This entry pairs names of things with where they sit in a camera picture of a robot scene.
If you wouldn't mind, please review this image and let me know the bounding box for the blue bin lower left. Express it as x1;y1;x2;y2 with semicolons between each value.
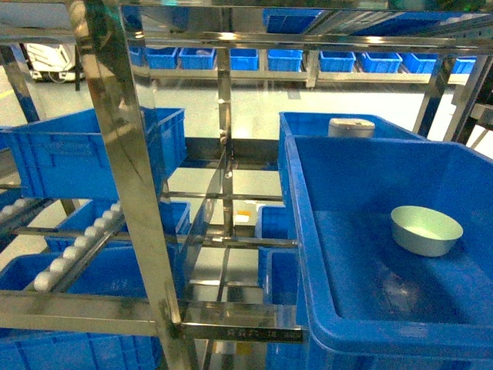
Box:
1;247;146;298

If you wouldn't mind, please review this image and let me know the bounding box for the green bowl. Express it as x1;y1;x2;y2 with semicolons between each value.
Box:
391;206;464;257

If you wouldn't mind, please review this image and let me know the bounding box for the large blue bin centre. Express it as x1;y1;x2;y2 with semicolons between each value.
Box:
285;136;492;369

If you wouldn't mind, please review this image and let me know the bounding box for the white cylindrical container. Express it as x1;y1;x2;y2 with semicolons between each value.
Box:
328;118;375;138

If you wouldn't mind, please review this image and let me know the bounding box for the large blue bin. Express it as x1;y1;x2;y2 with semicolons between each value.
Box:
1;108;186;200
285;136;492;369

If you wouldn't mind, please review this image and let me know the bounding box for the large blue bin left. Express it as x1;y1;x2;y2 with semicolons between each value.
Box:
1;108;186;200

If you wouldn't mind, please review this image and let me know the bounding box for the stainless steel shelf rack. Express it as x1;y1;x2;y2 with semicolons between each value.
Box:
65;1;492;369

